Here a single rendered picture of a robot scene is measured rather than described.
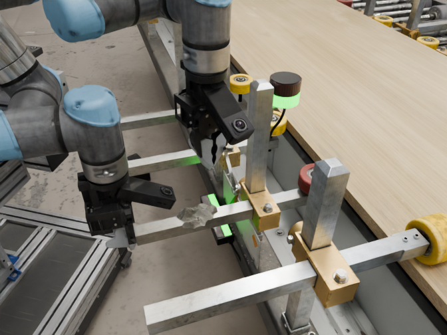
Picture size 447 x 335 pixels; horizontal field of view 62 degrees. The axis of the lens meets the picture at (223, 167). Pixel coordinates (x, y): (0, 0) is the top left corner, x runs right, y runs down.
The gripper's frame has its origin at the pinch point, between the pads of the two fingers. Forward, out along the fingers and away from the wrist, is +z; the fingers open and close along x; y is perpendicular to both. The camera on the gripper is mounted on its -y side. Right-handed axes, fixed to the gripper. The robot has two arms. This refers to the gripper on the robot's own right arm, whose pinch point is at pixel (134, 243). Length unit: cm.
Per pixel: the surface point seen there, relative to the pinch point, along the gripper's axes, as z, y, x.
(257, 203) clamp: -5.2, -27.0, 1.0
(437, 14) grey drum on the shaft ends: -2, -175, -108
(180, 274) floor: 82, -16, -48
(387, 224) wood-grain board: -9, -47, 17
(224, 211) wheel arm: -4.1, -19.7, 0.2
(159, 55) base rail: 12, -27, -128
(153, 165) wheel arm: -1.4, -8.0, -23.5
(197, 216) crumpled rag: -4.8, -13.5, 0.6
